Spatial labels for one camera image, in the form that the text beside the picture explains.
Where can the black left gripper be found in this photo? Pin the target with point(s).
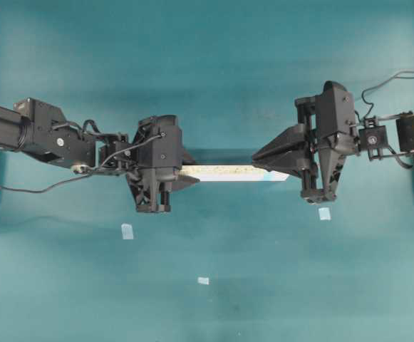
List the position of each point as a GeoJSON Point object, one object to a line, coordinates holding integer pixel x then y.
{"type": "Point", "coordinates": [151, 187]}

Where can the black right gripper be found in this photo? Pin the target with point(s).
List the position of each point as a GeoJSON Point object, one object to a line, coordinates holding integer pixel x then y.
{"type": "Point", "coordinates": [320, 171]}

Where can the white wooden board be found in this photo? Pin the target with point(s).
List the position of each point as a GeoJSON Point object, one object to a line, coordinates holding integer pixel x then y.
{"type": "Point", "coordinates": [231, 173]}

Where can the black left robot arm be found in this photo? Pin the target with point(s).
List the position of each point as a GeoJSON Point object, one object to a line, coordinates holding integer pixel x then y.
{"type": "Point", "coordinates": [41, 131]}

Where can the blue tape marker right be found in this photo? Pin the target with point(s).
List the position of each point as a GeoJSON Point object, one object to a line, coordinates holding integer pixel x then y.
{"type": "Point", "coordinates": [324, 213]}

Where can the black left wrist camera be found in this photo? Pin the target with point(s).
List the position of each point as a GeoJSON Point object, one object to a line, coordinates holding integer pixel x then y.
{"type": "Point", "coordinates": [165, 151]}

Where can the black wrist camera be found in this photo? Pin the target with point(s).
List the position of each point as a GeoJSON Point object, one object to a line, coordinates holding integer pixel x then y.
{"type": "Point", "coordinates": [165, 151]}
{"type": "Point", "coordinates": [335, 119]}

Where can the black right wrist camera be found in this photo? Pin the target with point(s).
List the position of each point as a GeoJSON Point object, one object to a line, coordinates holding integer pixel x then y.
{"type": "Point", "coordinates": [335, 119]}

